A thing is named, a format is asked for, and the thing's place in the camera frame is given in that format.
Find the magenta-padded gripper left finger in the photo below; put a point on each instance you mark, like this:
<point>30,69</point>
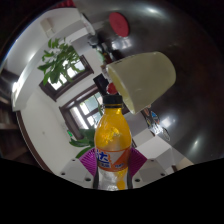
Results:
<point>80,170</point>

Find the green exit sign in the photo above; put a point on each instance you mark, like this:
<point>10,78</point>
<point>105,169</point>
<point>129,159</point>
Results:
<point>69,133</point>

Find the black chair back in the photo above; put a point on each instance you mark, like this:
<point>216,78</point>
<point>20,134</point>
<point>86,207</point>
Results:
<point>100,82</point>

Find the dark wooden double door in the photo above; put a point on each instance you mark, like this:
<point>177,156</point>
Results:
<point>83,111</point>

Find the orange soda plastic bottle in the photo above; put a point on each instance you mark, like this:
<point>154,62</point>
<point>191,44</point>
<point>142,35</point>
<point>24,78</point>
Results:
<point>112,140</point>

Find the dark wooden framed window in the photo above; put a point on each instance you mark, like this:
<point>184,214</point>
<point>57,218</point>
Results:
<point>71,75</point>

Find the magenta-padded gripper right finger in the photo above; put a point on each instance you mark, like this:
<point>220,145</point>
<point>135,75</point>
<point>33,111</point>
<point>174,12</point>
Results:
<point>143,171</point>

